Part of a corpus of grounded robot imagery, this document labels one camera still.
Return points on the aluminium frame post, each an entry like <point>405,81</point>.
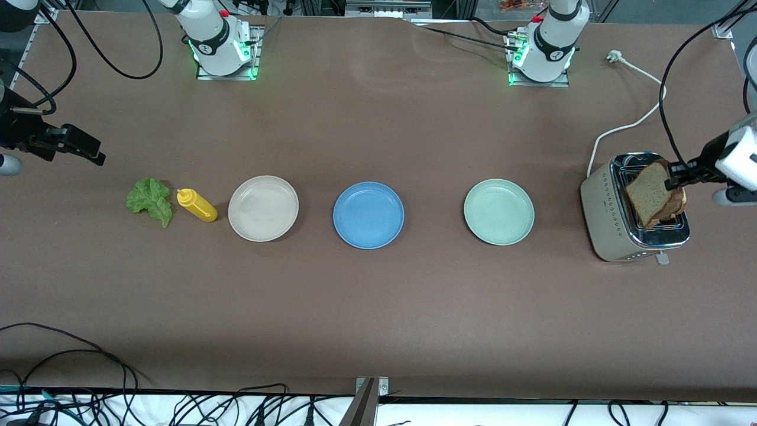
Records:
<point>361,411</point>

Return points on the cream white plate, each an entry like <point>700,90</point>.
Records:
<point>263,208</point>

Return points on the small silver bracket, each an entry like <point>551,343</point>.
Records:
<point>383,386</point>

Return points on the yellow squeeze bottle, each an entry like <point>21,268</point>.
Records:
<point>198,206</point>

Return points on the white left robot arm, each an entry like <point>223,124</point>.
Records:
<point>553,41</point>

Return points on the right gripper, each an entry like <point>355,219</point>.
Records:
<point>16,129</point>

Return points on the blue plate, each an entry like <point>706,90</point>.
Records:
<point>368,216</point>

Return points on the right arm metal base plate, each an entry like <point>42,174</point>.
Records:
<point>257,53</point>

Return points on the pale green plate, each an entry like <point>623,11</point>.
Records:
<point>500,213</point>

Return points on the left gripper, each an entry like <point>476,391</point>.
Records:
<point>705,161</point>

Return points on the silver corner bracket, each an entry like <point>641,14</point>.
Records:
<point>722,31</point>
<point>46,15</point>

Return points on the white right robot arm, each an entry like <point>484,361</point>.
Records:
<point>210,29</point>

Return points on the beige chrome toaster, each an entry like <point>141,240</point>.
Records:
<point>603,213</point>

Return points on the brown bread slice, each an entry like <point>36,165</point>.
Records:
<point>680,204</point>
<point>647,195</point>

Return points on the green lettuce leaf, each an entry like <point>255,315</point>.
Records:
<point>148,200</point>

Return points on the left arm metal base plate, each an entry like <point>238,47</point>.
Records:
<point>535,84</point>

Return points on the orange snack bag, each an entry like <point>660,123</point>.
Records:
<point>517,5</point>

